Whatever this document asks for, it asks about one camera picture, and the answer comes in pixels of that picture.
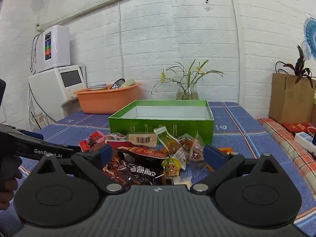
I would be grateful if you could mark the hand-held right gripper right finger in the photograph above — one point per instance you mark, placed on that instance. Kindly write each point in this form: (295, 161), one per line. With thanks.
(214, 156)

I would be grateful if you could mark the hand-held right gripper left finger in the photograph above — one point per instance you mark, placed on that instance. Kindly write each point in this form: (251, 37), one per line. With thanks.
(106, 153)

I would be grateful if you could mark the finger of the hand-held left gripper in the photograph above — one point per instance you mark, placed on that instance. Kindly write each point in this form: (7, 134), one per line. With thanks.
(72, 149)
(35, 136)

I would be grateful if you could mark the dark red foil snack packet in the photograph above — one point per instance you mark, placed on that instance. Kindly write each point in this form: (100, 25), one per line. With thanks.
(128, 171)

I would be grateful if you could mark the person's left hand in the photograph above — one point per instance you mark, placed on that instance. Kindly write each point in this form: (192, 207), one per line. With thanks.
(9, 192)

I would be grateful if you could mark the small red snack packet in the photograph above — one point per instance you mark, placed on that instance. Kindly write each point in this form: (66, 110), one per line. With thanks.
(84, 145)
(96, 136)

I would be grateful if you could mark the small orange snack packet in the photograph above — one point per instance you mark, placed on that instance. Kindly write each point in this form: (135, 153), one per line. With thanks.
(226, 149)

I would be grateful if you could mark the red and white snack packet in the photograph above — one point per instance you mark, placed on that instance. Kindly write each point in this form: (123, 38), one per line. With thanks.
(118, 140)

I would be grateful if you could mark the clear packet with brown snack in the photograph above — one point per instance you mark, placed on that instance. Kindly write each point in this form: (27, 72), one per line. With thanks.
(191, 145)

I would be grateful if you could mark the small white snack packet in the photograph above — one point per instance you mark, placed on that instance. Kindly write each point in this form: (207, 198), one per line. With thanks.
(181, 156)

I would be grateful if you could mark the blue plaid cloth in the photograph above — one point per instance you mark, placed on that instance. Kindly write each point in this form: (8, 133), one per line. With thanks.
(246, 138)

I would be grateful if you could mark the beige packet with barcode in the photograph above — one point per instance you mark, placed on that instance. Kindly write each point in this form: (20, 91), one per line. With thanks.
(143, 139)

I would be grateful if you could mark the orange-red long snack packet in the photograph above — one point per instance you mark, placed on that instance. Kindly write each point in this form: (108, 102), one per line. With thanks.
(145, 152)

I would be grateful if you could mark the pale yellow snack packet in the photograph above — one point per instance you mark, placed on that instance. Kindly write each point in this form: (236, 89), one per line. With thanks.
(182, 181)

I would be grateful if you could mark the yellow cartoon snack packet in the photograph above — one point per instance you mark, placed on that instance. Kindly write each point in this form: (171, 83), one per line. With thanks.
(170, 166)

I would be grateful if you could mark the clear packet with orange snack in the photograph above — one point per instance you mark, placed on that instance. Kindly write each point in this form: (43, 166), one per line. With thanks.
(167, 140)

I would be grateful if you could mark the green cardboard box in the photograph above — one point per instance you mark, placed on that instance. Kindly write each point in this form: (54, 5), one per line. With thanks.
(148, 126)

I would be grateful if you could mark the orange plastic basin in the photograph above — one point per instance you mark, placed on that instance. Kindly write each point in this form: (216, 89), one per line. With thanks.
(106, 101)

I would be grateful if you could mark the white appliance with screen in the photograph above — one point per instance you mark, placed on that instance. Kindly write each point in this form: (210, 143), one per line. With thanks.
(51, 86)

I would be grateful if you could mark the flat grey plate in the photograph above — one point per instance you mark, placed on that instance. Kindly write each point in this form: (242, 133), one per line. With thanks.
(98, 87)

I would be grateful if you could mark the glass vase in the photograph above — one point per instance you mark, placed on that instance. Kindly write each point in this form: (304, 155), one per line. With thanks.
(187, 92)

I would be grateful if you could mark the metal pot lid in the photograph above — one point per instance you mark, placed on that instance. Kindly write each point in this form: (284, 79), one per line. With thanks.
(116, 84)

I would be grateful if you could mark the pale green box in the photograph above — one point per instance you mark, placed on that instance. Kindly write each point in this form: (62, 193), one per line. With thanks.
(128, 82)

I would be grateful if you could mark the orange plaid cloth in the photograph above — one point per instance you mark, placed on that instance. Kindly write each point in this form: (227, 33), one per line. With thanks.
(291, 150)

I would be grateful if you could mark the red booklet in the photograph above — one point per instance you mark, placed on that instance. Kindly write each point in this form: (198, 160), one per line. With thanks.
(296, 127)

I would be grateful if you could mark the green plant with yellow flowers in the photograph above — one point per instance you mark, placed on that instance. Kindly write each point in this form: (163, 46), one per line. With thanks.
(188, 72)

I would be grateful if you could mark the white water purifier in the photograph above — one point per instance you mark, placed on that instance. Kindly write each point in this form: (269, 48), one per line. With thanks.
(58, 49)

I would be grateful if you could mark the white power strip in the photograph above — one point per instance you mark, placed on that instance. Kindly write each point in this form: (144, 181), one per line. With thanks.
(305, 139)

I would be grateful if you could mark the brown paper bag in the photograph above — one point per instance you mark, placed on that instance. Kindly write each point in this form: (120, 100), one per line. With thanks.
(288, 98)

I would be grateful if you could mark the purple leaf plant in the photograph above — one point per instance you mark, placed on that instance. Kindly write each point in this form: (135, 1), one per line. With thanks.
(300, 65)

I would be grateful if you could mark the white wall socket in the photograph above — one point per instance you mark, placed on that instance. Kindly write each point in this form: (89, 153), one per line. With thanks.
(39, 122)

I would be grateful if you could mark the blue paper wall fan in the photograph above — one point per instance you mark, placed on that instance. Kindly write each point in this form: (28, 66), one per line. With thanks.
(310, 34)

